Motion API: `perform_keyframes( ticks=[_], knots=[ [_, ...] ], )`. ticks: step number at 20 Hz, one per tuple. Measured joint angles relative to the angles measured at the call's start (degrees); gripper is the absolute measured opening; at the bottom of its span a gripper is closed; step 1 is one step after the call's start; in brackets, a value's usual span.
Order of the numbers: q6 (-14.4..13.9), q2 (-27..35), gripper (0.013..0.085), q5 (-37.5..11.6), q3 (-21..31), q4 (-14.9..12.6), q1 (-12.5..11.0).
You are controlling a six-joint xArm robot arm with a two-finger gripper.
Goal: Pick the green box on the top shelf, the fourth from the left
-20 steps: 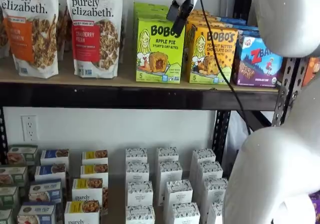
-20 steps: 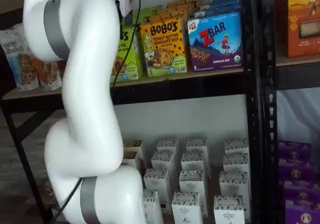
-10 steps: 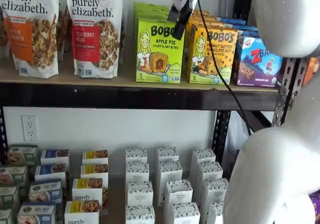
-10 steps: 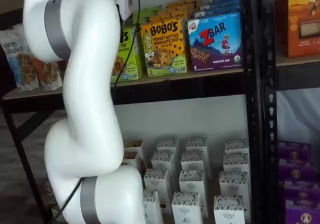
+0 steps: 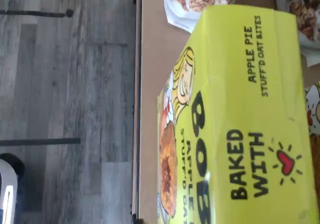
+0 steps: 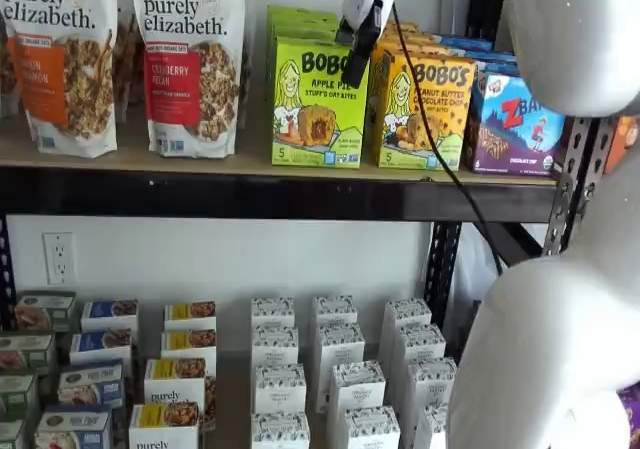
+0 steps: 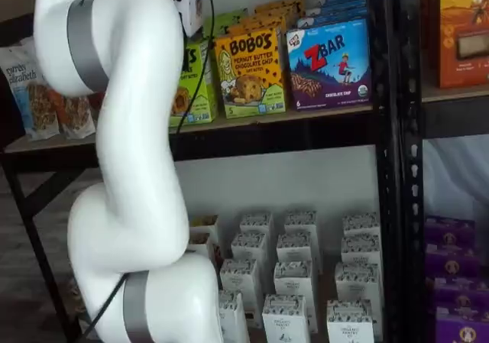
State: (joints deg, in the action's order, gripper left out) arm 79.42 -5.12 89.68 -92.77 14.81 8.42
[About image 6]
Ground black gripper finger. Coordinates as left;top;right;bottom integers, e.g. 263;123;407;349
340;0;385;86

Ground green Bobo's apple pie box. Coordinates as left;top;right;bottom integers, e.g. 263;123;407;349
269;14;346;29
272;24;351;41
267;4;338;19
271;35;372;168

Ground blue Zbar snack box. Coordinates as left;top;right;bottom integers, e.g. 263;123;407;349
463;70;568;176
474;60;527;78
449;47;519;64
439;33;494;50

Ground black metal shelf rack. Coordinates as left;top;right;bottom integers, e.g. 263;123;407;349
0;0;559;331

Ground particle board shelf panel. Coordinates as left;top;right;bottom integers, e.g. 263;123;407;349
0;86;560;188

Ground orange snack box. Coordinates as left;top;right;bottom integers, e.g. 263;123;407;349
603;115;640;176

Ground yellow label granola box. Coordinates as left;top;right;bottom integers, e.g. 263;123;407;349
143;357;208;411
128;401;202;449
159;328;218;365
163;300;218;333

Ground blue label oatmeal box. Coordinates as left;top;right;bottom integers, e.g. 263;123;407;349
56;360;126;411
68;327;134;366
33;405;114;449
80;298;141;336

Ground green label oatmeal box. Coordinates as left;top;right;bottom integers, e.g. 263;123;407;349
13;290;77;334
0;372;40;419
0;332;57;376
0;417;27;449

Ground purple snack box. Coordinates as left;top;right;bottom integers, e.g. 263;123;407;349
617;382;640;449

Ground granola bag red label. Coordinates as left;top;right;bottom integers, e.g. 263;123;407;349
130;0;247;160

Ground granola bag orange label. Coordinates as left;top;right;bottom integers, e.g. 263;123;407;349
0;0;120;160
113;3;137;106

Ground white patterned carton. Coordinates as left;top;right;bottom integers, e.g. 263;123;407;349
311;294;359;328
383;298;433;361
341;405;402;449
254;364;308;416
314;322;366;401
250;411;312;449
416;401;451;449
250;325;300;369
394;323;448;371
326;360;387;421
249;296;297;331
405;357;459;411

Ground white plastic sheet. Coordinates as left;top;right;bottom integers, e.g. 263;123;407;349
451;222;502;320

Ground white granola bag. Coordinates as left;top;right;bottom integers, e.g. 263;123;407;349
0;16;21;120

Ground white patterned small boxes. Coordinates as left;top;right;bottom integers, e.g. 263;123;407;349
49;313;451;449

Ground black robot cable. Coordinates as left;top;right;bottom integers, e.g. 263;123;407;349
391;2;505;276

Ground white wall power outlet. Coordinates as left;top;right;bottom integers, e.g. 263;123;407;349
42;231;78;287

